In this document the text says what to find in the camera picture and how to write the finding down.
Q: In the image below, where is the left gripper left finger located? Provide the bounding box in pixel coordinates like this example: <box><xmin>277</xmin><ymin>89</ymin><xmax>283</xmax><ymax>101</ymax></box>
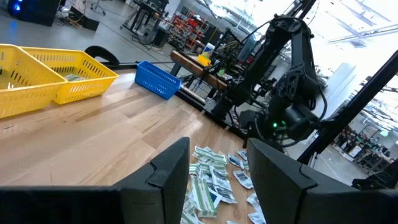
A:
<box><xmin>0</xmin><ymin>136</ymin><xmax>190</xmax><ymax>224</ymax></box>

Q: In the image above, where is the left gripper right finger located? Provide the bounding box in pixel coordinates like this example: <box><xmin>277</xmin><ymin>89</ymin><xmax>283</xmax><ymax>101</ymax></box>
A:
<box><xmin>247</xmin><ymin>138</ymin><xmax>398</xmax><ymax>224</ymax></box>

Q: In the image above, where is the white alcohol wipe packet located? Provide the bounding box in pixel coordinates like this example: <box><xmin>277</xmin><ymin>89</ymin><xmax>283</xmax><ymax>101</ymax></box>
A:
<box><xmin>207</xmin><ymin>166</ymin><xmax>233</xmax><ymax>192</ymax></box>
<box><xmin>214</xmin><ymin>185</ymin><xmax>238</xmax><ymax>205</ymax></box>
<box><xmin>248</xmin><ymin>212</ymin><xmax>267</xmax><ymax>224</ymax></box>
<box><xmin>180</xmin><ymin>192</ymin><xmax>203</xmax><ymax>224</ymax></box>
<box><xmin>227</xmin><ymin>152</ymin><xmax>246</xmax><ymax>170</ymax></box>
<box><xmin>232</xmin><ymin>169</ymin><xmax>255</xmax><ymax>190</ymax></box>

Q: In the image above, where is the blue plastic basket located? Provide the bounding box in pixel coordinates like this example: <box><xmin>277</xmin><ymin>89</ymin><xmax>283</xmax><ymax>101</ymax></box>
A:
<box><xmin>134</xmin><ymin>60</ymin><xmax>182</xmax><ymax>101</ymax></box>

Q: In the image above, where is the wooden workbench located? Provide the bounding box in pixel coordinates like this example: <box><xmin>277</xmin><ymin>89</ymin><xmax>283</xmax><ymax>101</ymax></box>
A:
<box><xmin>170</xmin><ymin>49</ymin><xmax>231</xmax><ymax>93</ymax></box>

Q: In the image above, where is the yellow plastic basket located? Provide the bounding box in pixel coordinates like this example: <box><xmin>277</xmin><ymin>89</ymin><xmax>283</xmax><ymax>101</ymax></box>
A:
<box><xmin>0</xmin><ymin>43</ymin><xmax>68</xmax><ymax>119</ymax></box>
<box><xmin>19</xmin><ymin>46</ymin><xmax>120</xmax><ymax>105</ymax></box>

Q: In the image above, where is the red parts shelf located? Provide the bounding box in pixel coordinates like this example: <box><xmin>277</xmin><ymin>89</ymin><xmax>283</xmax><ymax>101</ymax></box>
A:
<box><xmin>172</xmin><ymin>14</ymin><xmax>208</xmax><ymax>50</ymax></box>

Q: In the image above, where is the black computer tower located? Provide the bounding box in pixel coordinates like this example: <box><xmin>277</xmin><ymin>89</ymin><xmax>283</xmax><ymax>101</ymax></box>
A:
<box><xmin>6</xmin><ymin>0</ymin><xmax>60</xmax><ymax>27</ymax></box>

